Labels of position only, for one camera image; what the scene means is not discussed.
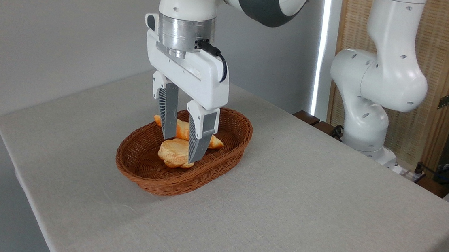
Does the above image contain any brown wooden block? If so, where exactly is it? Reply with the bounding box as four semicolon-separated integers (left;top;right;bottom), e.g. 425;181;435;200
312;121;337;137
292;110;321;127

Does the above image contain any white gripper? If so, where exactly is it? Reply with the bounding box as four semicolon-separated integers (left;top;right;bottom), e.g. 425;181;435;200
133;13;236;167

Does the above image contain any grey tablecloth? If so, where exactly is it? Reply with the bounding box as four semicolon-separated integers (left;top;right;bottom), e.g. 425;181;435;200
0;57;449;252

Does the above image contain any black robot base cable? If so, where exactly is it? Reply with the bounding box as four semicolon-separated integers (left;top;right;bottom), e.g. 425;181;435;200
330;124;345;142

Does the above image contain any round bread roll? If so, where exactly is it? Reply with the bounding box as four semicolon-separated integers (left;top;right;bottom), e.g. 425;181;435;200
157;137;197;170

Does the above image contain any white power strip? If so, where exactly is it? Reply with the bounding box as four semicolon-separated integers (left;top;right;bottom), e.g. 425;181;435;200
390;163;427;184

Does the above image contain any long braided bread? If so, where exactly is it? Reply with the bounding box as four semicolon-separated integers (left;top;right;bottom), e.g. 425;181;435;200
151;114;226;151

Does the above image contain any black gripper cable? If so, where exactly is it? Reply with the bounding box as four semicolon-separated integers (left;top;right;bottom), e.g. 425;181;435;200
192;38;231;83

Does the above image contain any wooden rattan folding screen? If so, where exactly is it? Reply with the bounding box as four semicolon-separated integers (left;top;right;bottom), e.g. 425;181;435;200
323;0;449;174

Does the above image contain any brown wicker basket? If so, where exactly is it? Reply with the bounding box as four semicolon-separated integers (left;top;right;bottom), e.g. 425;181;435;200
112;98;255;203

